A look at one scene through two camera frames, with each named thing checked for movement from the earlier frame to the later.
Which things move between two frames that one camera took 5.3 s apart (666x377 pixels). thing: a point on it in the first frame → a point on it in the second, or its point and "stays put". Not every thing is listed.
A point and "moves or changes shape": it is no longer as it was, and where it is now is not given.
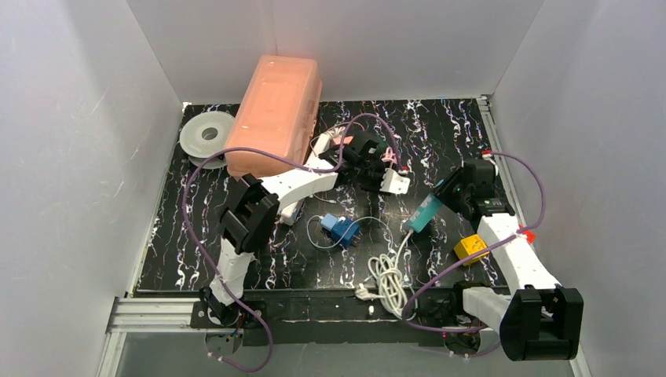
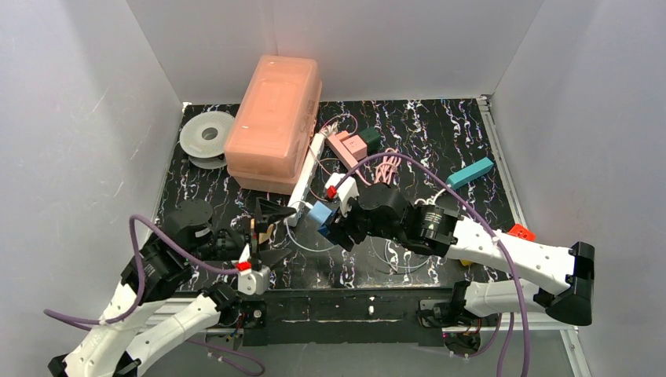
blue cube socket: x=340 y=228 moves or changes shape
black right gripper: x=447 y=192 → x=342 y=226
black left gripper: x=372 y=170 → x=252 y=235
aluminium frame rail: x=580 y=364 stays put
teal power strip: x=426 y=212 moves or changes shape
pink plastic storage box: x=278 y=113 stays put
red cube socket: x=530 y=236 stays put
